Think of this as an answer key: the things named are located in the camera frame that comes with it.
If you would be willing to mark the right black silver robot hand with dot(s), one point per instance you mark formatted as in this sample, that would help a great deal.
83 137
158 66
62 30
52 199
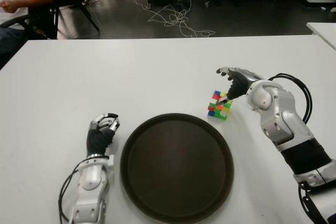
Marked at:
239 85

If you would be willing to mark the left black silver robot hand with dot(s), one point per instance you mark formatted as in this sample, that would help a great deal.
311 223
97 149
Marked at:
98 140

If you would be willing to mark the multicoloured Rubik's cube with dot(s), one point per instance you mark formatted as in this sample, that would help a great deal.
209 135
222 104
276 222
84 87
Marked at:
219 111

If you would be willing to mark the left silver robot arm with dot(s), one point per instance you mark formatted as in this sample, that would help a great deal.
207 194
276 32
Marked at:
90 176

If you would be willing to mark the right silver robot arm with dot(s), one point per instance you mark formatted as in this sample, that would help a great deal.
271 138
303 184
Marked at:
283 121

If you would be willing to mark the dark round plate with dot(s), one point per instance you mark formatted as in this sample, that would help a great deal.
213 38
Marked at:
176 166

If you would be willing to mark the white side table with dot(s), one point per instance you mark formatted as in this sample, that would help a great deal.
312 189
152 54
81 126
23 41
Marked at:
325 32

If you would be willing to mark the black armrest office chair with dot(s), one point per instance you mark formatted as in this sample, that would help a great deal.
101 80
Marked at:
39 19

